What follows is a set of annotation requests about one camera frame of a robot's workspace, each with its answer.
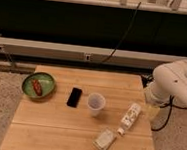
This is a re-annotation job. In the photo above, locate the black hanging cable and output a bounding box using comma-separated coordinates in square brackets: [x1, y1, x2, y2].
[99, 0, 142, 68]

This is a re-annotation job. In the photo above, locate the black smartphone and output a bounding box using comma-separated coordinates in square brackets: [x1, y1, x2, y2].
[67, 88, 82, 108]

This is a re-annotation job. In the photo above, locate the clear plastic bottle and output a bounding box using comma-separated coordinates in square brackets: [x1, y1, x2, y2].
[117, 103, 141, 136]

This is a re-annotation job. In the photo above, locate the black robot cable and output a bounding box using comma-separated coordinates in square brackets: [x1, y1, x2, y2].
[150, 93, 187, 135]

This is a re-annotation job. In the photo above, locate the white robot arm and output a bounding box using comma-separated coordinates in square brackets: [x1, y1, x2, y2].
[144, 60, 187, 121]

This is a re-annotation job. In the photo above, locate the brown food piece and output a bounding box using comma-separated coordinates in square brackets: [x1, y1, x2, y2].
[32, 79, 42, 96]

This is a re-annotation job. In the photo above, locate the wooden board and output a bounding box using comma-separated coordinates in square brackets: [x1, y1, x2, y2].
[0, 66, 155, 150]

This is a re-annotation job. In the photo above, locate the green bowl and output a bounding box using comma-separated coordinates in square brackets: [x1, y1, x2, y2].
[21, 72, 56, 100]

